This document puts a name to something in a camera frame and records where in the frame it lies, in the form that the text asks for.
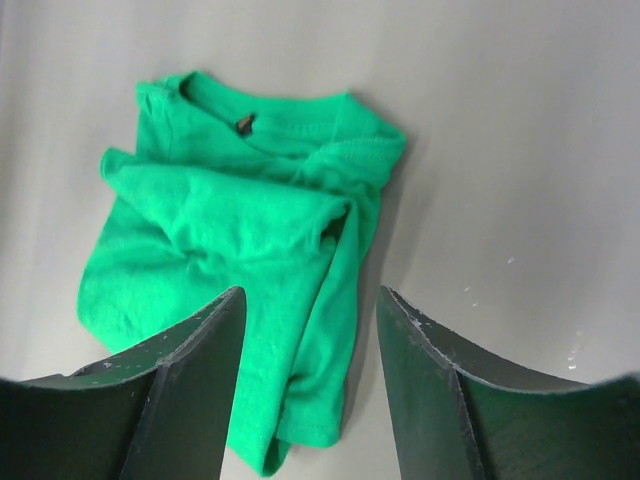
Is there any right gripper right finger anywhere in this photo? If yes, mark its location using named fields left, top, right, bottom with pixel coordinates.
left=376, top=287, right=639, bottom=479

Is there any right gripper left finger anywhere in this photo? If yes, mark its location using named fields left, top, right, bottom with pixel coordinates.
left=1, top=287, right=246, bottom=479

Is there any green t shirt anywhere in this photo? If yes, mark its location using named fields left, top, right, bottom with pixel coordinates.
left=77, top=71, right=407, bottom=476

